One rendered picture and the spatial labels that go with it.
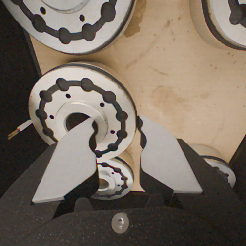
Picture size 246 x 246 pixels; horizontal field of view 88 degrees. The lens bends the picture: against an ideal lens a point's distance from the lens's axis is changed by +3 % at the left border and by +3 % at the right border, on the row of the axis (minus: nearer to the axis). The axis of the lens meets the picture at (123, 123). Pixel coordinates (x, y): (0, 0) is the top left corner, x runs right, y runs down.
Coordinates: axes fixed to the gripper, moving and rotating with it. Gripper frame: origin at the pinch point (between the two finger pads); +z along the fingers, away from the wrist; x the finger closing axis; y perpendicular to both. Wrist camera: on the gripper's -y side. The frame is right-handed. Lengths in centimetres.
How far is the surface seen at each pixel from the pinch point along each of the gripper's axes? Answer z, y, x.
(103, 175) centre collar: 0.7, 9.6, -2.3
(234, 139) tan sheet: 2.3, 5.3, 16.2
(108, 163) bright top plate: 1.1, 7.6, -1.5
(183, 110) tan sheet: 3.3, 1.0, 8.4
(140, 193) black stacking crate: 3.3, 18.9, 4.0
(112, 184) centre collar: 0.6, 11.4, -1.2
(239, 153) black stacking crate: 1.6, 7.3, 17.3
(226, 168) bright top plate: -0.6, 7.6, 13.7
